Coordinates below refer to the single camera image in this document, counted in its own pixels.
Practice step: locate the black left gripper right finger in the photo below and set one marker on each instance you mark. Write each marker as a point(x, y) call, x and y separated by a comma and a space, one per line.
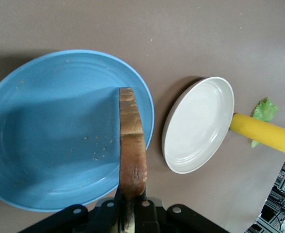
point(171, 218)

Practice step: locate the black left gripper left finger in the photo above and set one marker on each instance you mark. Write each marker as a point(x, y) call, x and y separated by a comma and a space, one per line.
point(79, 218)

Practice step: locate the brown bread slice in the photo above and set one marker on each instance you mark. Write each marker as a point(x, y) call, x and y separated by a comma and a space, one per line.
point(132, 145)

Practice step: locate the yellow mustard squeeze bottle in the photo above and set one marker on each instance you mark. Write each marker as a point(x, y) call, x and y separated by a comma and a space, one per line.
point(263, 132)

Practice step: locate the green lettuce leaf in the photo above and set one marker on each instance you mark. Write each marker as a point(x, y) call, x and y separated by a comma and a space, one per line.
point(266, 109)

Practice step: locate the blue plate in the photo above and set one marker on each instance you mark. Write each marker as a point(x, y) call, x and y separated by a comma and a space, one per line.
point(48, 133)

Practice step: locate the beige plate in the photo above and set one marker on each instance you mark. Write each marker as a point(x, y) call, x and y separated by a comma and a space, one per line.
point(198, 126)

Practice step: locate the aluminium frame rack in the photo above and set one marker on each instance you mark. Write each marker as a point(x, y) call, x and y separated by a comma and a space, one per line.
point(280, 199)

